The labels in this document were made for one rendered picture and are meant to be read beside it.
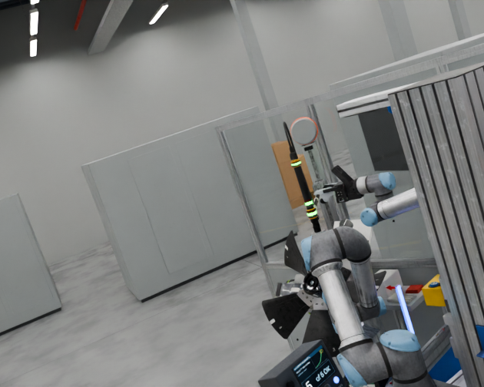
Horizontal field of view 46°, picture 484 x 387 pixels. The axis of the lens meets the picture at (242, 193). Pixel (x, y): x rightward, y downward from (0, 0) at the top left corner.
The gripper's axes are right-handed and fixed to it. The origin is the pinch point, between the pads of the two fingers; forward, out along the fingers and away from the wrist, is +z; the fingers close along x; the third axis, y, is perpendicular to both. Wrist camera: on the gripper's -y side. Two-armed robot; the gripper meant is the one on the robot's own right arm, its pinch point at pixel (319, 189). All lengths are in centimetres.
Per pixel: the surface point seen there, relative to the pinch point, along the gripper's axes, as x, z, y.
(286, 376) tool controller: -85, -18, 43
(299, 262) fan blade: 9.7, 30.9, 37.9
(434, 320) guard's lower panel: 69, -4, 104
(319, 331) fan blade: -16, 14, 64
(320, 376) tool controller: -73, -22, 50
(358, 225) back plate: 42, 10, 33
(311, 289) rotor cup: -6, 18, 46
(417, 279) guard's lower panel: 70, -1, 78
